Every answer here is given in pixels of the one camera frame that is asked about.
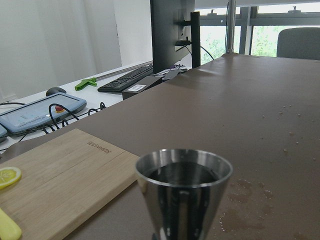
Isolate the steel double jigger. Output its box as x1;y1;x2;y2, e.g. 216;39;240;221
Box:
135;149;233;240

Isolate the black small box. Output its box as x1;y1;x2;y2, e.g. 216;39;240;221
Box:
122;76;163;100

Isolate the black keyboard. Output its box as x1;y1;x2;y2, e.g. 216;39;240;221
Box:
97;64;153;93

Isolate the green plastic tool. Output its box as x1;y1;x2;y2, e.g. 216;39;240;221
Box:
74;77;97;91

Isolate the black monitor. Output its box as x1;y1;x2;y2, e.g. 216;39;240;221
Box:
150;0;195;74

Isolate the black monitor stand pole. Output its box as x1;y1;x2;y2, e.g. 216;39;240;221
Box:
175;11;201;69

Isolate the grey teach pendant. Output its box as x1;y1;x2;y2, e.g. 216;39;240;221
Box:
0;92;87;134

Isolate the black computer mouse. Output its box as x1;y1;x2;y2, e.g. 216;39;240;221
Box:
45;87;67;97

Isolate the wooden cutting board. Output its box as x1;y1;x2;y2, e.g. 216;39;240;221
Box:
0;129;138;240

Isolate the grey office chair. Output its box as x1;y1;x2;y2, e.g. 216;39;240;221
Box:
276;27;320;60

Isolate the lemon slice top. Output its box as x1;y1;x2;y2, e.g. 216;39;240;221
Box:
0;167;22;190

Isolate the yellow plastic knife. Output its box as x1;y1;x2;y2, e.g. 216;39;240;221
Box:
0;209;22;240

